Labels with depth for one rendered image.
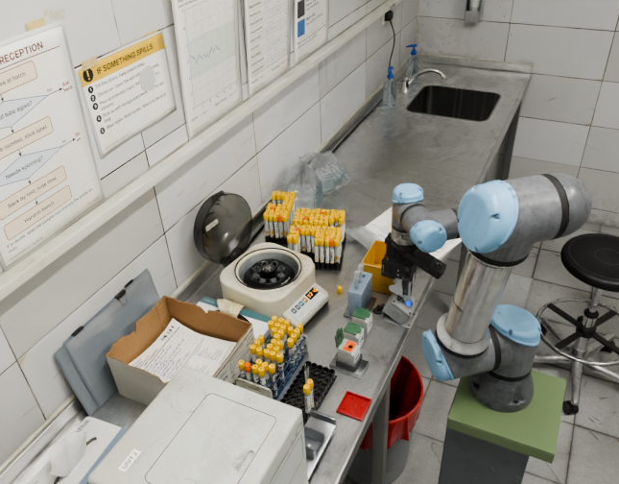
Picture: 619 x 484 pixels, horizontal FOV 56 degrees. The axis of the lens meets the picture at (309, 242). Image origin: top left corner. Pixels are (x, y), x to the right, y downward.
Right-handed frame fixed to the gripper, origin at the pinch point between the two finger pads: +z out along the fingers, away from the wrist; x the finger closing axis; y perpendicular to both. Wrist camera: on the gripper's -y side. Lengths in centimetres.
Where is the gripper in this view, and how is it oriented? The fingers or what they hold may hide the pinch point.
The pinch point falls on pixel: (408, 298)
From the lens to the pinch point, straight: 165.8
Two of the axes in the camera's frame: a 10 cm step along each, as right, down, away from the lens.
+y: -9.0, -2.2, 3.8
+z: 0.5, 8.1, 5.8
